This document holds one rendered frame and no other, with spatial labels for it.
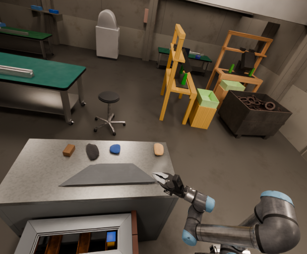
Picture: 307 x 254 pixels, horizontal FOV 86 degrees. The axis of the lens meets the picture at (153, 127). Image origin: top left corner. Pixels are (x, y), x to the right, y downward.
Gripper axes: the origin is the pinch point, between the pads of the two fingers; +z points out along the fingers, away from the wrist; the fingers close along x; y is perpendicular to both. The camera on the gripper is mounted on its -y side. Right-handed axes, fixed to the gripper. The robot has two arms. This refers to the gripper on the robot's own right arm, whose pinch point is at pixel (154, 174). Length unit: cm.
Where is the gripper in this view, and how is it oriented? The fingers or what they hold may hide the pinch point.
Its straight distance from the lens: 98.0
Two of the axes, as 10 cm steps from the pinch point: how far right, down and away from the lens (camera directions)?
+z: -8.9, -3.9, 2.4
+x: 4.5, -6.0, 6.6
